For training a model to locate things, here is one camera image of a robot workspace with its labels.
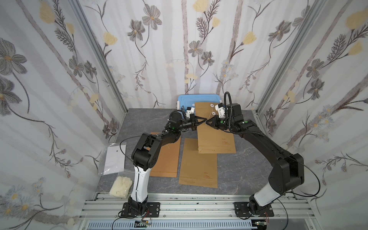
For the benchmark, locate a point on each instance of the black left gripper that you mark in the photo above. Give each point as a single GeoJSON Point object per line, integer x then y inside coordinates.
{"type": "Point", "coordinates": [193, 122]}

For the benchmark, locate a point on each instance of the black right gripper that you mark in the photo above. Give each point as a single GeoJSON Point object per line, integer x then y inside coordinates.
{"type": "Point", "coordinates": [216, 122]}

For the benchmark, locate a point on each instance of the kraft file bag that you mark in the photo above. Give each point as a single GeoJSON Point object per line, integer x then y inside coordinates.
{"type": "Point", "coordinates": [167, 164]}
{"type": "Point", "coordinates": [210, 140]}
{"type": "Point", "coordinates": [197, 169]}

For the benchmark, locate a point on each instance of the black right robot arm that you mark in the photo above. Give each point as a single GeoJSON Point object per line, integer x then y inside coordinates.
{"type": "Point", "coordinates": [287, 169]}

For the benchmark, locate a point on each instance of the clear plastic bag white card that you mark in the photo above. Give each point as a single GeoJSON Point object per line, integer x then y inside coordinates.
{"type": "Point", "coordinates": [112, 159]}

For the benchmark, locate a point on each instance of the blue lidded storage box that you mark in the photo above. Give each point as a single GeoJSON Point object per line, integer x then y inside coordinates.
{"type": "Point", "coordinates": [189, 100]}

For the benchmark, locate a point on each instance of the crumpled white foam piece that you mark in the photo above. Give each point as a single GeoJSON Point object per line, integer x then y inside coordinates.
{"type": "Point", "coordinates": [121, 187]}

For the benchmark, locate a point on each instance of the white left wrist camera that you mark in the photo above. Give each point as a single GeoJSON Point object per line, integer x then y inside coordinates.
{"type": "Point", "coordinates": [190, 111]}

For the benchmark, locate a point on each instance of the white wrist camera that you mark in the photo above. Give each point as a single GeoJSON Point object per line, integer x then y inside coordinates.
{"type": "Point", "coordinates": [190, 111]}
{"type": "Point", "coordinates": [221, 110]}

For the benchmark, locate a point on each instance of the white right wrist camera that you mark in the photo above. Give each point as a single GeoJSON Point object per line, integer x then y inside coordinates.
{"type": "Point", "coordinates": [221, 110]}

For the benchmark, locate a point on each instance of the white slotted cable duct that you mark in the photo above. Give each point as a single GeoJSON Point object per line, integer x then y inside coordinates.
{"type": "Point", "coordinates": [235, 224]}

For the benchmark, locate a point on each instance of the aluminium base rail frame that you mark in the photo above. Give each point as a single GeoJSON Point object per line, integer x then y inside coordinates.
{"type": "Point", "coordinates": [288, 213]}

